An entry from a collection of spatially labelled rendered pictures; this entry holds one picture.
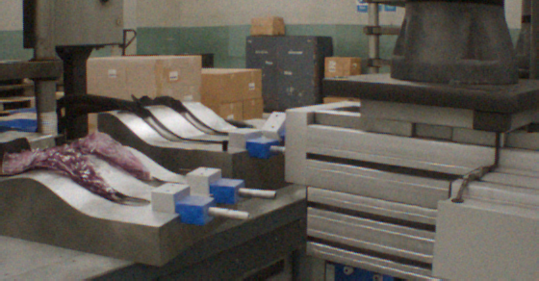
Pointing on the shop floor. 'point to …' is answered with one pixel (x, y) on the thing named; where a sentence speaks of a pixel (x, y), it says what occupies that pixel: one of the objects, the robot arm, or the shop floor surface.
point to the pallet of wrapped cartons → (144, 78)
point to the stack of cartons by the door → (338, 66)
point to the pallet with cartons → (233, 92)
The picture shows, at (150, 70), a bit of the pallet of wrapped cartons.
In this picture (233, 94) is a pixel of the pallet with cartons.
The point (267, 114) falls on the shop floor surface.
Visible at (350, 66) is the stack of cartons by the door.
